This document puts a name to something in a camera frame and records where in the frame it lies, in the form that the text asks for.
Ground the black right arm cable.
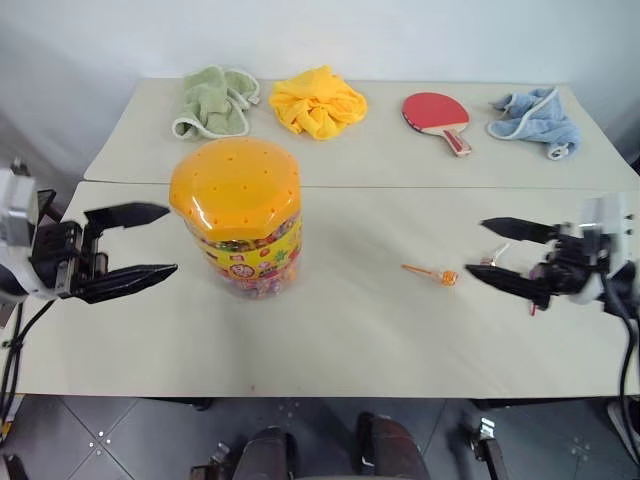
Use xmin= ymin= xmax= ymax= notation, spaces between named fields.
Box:
xmin=601 ymin=269 xmax=640 ymax=454

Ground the yellow cloth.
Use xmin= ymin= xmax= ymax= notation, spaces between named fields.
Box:
xmin=269 ymin=64 xmax=369 ymax=142

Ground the orange plastic jar lid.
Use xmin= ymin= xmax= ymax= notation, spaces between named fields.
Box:
xmin=168 ymin=139 xmax=302 ymax=243

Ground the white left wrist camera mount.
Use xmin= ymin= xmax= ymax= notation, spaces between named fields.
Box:
xmin=0 ymin=166 xmax=40 ymax=301

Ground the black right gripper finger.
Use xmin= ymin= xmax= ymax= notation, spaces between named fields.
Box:
xmin=465 ymin=263 xmax=552 ymax=309
xmin=479 ymin=216 xmax=560 ymax=245

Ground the pink lollipop with white stick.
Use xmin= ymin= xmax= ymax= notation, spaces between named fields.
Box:
xmin=479 ymin=243 xmax=512 ymax=269

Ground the blue towel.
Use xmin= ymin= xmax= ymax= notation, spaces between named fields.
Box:
xmin=486 ymin=86 xmax=583 ymax=162

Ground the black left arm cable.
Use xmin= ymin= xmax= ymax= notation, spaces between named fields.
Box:
xmin=0 ymin=297 xmax=57 ymax=426

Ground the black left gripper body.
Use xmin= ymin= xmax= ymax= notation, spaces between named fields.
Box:
xmin=28 ymin=218 xmax=110 ymax=301

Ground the red table tennis paddle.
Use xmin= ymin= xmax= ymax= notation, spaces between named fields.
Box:
xmin=400 ymin=91 xmax=473 ymax=158

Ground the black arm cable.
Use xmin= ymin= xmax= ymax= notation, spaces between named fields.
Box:
xmin=601 ymin=269 xmax=640 ymax=454
xmin=0 ymin=297 xmax=57 ymax=426

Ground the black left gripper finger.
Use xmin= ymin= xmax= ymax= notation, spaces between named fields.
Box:
xmin=71 ymin=263 xmax=179 ymax=306
xmin=83 ymin=201 xmax=172 ymax=241

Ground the metal bracket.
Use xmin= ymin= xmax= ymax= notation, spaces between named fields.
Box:
xmin=463 ymin=417 xmax=507 ymax=480
xmin=189 ymin=439 xmax=237 ymax=480

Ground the clear plastic lollipop jar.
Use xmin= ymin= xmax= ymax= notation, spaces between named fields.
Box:
xmin=181 ymin=205 xmax=305 ymax=302

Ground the orange lollipop with orange stick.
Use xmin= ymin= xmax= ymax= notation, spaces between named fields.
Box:
xmin=400 ymin=263 xmax=459 ymax=289

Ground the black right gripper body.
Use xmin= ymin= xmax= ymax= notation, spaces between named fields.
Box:
xmin=528 ymin=223 xmax=615 ymax=299

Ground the green towel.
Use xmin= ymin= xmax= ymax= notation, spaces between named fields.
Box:
xmin=171 ymin=64 xmax=262 ymax=141

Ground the dark rounded shape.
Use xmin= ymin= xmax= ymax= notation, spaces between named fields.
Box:
xmin=355 ymin=411 xmax=432 ymax=480
xmin=233 ymin=426 xmax=297 ymax=480

